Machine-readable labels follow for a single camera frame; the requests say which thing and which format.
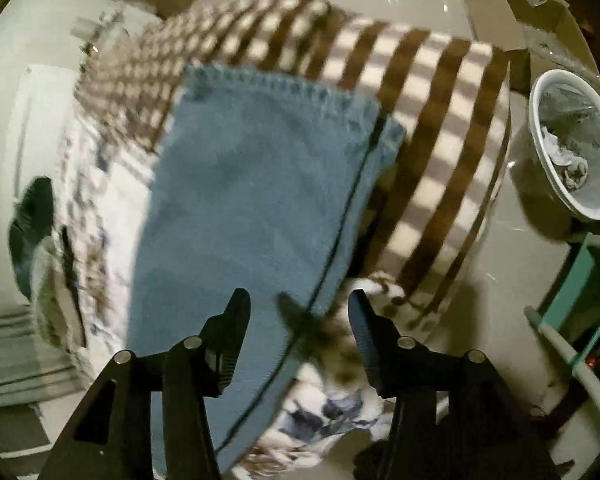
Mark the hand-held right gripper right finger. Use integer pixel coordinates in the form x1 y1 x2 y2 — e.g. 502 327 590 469
348 290 561 480

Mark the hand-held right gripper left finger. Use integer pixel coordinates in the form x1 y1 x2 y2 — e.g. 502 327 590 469
39 288 252 480

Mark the blue towel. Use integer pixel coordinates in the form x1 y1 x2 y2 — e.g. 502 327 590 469
126 63 407 476

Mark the patterned white blue cloth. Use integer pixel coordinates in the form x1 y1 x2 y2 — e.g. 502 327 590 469
235 274 416 476

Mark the grey striped mat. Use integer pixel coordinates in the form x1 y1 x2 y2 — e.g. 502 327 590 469
0 305 81 408

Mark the brown white checkered blanket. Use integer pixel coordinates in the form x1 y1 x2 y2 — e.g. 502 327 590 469
73 0 512 331

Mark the teal stool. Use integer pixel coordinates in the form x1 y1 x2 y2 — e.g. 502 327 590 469
524 233 600 441

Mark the dark green cloth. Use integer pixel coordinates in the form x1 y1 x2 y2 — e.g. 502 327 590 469
8 176 56 301

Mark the white waste bin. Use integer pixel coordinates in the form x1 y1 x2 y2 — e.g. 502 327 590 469
528 69 600 222

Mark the cardboard box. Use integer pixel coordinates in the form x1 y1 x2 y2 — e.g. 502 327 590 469
461 0 600 96

